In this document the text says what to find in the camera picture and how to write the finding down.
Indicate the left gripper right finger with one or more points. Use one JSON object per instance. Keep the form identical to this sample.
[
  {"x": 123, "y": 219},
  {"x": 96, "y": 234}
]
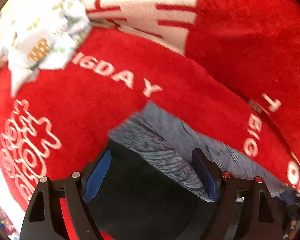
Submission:
[{"x": 244, "y": 208}]

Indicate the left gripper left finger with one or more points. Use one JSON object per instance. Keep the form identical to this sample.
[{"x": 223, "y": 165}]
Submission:
[{"x": 44, "y": 218}]

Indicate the black pants grey leaf trim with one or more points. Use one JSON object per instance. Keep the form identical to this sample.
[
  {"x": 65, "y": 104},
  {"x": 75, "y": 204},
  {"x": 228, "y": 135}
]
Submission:
[{"x": 151, "y": 190}]

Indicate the red blanket white characters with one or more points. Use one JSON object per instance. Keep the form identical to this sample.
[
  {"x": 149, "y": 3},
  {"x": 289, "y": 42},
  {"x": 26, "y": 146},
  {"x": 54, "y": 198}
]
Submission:
[{"x": 230, "y": 69}]

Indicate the white patterned cloth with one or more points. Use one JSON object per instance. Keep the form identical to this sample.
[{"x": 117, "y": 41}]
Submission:
[{"x": 44, "y": 36}]

